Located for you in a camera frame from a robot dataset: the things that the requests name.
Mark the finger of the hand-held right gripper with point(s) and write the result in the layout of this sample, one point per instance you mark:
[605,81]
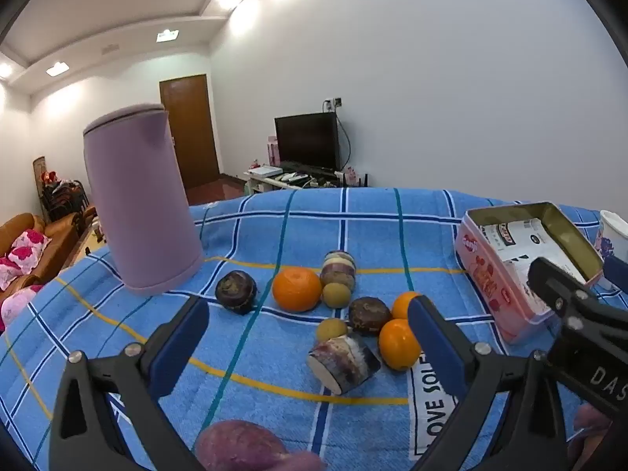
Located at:
[617,271]
[554,282]

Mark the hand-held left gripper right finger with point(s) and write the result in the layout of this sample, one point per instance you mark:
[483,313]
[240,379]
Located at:
[436,348]

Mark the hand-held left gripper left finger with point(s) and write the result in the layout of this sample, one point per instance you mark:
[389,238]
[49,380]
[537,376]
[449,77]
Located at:
[181,348]

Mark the small orange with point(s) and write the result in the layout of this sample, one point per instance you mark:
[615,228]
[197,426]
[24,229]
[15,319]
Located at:
[401,305]
[397,346]

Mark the pink tin box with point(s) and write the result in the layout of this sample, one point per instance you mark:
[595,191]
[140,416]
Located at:
[490,274]

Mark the brown roll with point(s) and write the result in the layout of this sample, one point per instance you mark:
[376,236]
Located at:
[343,363]

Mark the green kiwi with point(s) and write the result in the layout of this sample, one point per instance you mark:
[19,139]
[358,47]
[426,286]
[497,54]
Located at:
[336,295]
[331,328]

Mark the purple sweet potato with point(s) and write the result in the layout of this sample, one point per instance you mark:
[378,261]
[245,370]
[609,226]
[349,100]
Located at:
[235,446]

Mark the large orange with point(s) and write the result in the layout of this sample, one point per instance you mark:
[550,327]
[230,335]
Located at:
[297,288]

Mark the person's right hand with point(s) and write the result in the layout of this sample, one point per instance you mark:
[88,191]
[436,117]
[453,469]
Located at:
[588,431]

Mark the white flower print cup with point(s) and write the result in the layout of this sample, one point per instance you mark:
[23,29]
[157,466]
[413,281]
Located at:
[615,228]

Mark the printed paper sheet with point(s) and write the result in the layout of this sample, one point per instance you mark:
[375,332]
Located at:
[515,240]

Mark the purple tumbler bottle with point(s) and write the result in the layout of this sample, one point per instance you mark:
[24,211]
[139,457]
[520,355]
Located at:
[142,196]

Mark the orange leather sofa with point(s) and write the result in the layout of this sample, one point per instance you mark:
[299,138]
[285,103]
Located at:
[54,240]

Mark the pink flower cushion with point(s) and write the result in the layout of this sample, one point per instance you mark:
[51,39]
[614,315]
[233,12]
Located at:
[30,250]
[17,304]
[9,272]

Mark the blue plaid cloth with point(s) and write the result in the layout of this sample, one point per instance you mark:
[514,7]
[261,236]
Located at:
[294,221]

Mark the black router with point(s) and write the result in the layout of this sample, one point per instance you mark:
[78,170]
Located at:
[362,180]

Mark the stack of dark chairs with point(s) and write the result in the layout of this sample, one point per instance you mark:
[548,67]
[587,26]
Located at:
[64,198]

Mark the white television stand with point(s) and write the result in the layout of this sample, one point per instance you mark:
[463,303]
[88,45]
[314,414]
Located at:
[284,184]

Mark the pink flower ornament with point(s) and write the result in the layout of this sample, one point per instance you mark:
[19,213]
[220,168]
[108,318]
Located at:
[349,174]

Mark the white set-top box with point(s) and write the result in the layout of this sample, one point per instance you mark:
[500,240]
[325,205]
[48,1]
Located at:
[265,170]

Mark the brown wooden door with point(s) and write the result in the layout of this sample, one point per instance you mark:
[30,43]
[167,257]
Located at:
[189,132]

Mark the black television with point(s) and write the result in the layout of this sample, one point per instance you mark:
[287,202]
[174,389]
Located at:
[306,140]

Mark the square recessed ceiling light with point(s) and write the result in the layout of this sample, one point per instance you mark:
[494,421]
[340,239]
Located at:
[57,68]
[167,36]

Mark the wall power socket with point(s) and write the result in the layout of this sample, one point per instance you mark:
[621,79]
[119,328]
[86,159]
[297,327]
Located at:
[332,103]

